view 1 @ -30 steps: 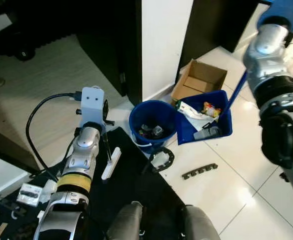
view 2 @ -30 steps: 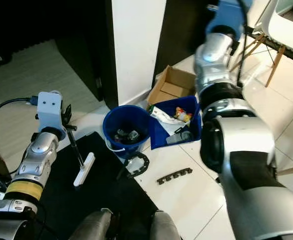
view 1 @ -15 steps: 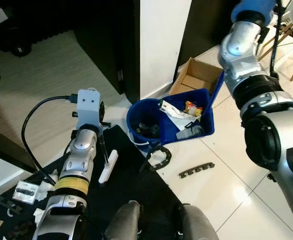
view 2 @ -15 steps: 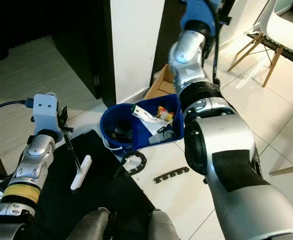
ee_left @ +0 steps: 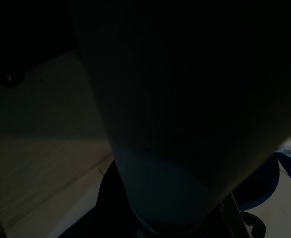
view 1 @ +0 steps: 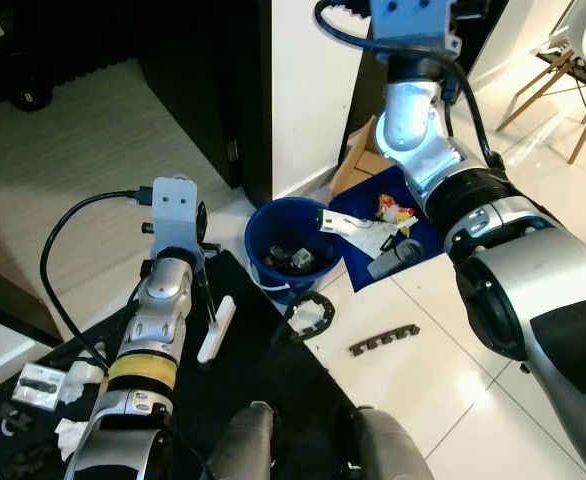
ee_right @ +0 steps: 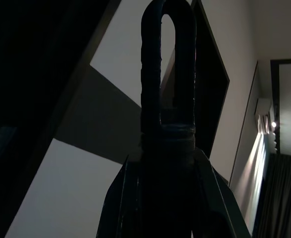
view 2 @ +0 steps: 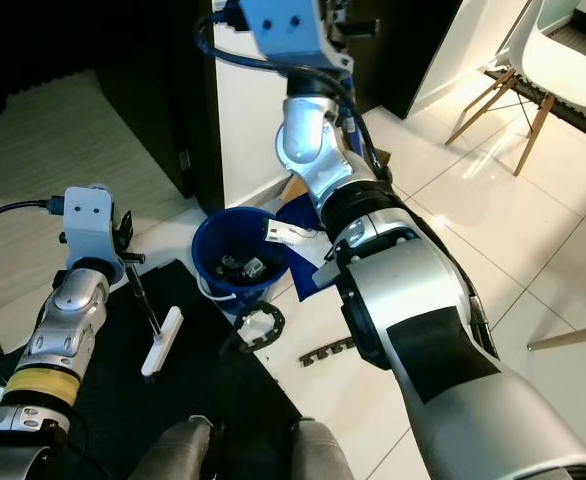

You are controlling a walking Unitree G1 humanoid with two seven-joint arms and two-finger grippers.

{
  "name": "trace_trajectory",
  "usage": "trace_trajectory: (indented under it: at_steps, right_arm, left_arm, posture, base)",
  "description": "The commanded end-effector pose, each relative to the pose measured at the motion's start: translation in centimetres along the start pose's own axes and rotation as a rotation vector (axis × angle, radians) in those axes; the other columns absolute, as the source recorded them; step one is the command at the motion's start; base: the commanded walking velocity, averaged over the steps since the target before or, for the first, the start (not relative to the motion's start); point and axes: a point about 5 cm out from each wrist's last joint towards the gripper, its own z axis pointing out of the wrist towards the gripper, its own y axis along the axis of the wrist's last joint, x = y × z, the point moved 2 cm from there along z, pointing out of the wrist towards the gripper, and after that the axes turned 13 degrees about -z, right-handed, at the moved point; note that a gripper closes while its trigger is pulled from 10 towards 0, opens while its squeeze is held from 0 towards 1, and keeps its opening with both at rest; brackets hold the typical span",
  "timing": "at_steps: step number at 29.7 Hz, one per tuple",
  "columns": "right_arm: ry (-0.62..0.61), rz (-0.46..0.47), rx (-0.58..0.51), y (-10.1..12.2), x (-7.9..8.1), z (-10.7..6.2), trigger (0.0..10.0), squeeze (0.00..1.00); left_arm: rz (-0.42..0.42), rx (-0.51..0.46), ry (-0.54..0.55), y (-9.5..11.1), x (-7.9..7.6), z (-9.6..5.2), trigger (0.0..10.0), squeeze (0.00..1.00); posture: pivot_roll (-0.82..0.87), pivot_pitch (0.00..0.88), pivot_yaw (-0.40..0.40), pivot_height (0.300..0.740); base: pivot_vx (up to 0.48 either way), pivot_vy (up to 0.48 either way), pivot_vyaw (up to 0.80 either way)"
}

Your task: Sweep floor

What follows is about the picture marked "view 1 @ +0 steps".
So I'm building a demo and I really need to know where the white brush with black handle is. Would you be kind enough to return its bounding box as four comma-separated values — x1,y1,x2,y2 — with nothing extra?
197,258,238,364

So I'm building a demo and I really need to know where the blue plastic dustpan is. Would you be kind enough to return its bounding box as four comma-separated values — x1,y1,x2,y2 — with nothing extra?
328,165,444,293

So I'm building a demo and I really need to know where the black floor mat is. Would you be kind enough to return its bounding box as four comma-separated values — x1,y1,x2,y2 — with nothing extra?
0,248,374,480

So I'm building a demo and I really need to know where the blue plastic bucket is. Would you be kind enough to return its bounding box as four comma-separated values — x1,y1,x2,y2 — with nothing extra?
244,196,346,307

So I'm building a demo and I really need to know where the silver crumpled wrapper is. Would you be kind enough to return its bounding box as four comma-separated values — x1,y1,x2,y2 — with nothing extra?
266,243,321,275

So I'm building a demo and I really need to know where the white chair with wooden legs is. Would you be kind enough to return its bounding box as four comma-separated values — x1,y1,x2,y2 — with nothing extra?
496,0,586,167

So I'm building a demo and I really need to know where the black open door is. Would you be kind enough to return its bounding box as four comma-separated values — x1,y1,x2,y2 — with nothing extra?
136,0,274,207

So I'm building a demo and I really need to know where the white torn paper packet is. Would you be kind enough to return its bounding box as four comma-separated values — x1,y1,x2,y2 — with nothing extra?
317,207,396,243

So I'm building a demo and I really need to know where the open brown cardboard box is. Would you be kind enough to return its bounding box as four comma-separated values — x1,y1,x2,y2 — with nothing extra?
329,114,399,198

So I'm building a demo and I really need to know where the grey plastic scrap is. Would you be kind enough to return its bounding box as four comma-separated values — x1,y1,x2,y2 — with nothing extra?
366,237,426,282

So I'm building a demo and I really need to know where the yellow red snack packet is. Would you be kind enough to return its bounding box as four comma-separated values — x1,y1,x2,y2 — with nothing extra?
375,194,418,227

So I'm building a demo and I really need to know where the grey robot left leg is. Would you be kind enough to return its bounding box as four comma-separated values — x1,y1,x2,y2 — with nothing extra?
203,401,277,480

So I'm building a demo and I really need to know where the grey robot leg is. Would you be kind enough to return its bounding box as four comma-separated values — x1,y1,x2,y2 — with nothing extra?
203,401,277,480
350,406,436,480

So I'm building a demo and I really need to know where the clear blister pack black part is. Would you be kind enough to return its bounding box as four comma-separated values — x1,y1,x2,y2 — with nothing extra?
12,364,73,407

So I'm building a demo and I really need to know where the black wheeled case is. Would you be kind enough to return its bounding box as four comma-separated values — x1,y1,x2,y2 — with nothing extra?
0,45,56,113

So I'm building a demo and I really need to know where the grey robot right leg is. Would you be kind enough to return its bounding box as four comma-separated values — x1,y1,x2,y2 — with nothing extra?
350,406,436,480

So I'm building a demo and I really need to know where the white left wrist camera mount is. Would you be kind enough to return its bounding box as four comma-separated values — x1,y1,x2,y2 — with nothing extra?
148,176,205,267

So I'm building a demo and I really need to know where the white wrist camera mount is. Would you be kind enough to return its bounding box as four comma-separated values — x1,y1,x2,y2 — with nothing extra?
368,0,464,63
148,176,205,267

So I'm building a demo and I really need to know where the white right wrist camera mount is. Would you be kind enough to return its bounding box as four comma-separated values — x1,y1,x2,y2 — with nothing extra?
368,0,464,63

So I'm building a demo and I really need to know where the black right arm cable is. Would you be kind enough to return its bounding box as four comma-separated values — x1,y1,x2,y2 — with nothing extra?
313,0,506,169

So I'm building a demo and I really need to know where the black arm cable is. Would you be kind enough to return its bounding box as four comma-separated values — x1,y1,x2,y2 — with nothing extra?
313,0,506,169
39,190,156,373

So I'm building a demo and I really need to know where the curved black cable chain piece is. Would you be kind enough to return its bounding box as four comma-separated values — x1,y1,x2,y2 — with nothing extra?
270,289,337,347

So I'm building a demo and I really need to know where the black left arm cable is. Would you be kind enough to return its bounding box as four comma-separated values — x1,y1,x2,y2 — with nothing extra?
39,190,156,373

